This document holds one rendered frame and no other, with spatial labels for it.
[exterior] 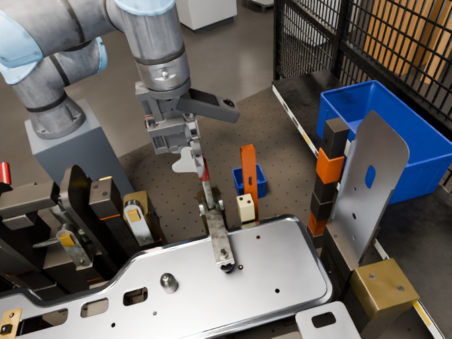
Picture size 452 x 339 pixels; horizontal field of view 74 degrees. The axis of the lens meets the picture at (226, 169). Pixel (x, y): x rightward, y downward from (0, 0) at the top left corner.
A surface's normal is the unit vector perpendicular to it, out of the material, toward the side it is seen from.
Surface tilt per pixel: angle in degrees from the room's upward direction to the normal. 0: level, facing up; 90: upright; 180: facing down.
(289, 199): 0
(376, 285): 0
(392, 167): 90
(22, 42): 93
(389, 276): 0
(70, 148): 90
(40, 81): 90
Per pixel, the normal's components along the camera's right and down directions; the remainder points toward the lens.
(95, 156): 0.54, 0.57
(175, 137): 0.22, 0.69
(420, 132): -0.97, 0.25
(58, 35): 0.65, 0.64
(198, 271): -0.11, -0.68
